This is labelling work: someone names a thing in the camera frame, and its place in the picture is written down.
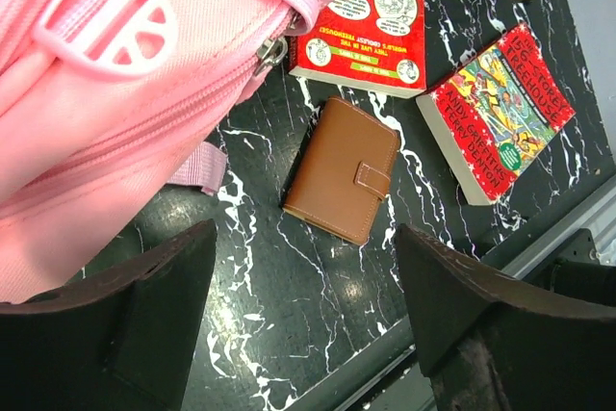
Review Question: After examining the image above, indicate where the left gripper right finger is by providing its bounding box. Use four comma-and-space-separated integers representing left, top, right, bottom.
396, 225, 615, 410

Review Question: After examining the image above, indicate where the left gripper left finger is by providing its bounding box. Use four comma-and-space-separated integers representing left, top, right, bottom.
1, 220, 217, 410

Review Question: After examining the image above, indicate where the colourful treehouse paperback book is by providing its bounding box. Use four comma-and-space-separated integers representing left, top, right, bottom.
416, 22, 576, 206

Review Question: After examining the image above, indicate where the pink student backpack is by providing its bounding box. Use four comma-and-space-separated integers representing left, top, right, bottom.
1, 0, 330, 303

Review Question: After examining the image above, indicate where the brown leather wallet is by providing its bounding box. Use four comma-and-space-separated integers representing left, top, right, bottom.
283, 97, 400, 245

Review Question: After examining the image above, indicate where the red comic paperback book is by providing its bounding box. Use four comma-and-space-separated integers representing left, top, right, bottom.
288, 0, 426, 98

